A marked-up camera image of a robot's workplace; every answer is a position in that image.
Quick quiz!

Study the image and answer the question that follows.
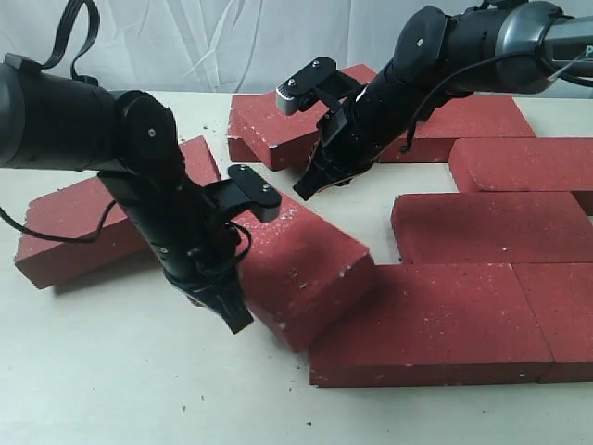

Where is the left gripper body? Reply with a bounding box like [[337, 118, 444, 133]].
[[133, 180, 246, 306]]

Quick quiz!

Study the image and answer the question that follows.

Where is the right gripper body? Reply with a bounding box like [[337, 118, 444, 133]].
[[309, 92, 408, 185]]

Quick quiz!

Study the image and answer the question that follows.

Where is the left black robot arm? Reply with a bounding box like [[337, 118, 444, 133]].
[[1, 54, 262, 333]]

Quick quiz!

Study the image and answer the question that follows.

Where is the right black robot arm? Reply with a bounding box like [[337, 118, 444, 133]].
[[276, 1, 592, 199]]

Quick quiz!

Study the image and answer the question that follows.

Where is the back left base brick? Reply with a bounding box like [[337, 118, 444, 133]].
[[227, 135, 260, 163]]

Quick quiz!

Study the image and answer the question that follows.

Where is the base brick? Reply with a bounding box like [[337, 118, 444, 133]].
[[378, 95, 536, 163], [227, 135, 260, 163]]

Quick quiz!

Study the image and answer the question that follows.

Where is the back right base brick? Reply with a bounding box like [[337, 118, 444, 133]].
[[378, 95, 536, 163]]

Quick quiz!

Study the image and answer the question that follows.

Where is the right second-row brick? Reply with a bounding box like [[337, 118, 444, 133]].
[[448, 138, 592, 193]]

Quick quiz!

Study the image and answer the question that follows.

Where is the front large red brick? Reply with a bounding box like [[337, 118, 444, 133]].
[[309, 264, 554, 388]]

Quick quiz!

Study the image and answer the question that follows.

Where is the right third-row brick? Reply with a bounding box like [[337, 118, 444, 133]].
[[391, 192, 592, 264]]

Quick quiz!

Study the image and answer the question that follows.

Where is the grey fabric backdrop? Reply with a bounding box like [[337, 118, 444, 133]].
[[0, 0, 593, 100]]

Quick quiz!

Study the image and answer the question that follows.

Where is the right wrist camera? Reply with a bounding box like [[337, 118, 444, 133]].
[[276, 57, 362, 116]]

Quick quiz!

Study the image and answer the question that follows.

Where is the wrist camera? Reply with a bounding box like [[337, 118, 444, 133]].
[[205, 164, 282, 223], [276, 57, 362, 116]]

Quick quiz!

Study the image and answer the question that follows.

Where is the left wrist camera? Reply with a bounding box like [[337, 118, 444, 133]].
[[205, 164, 282, 223]]

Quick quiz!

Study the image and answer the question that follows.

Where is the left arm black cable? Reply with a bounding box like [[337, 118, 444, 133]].
[[0, 0, 117, 245]]

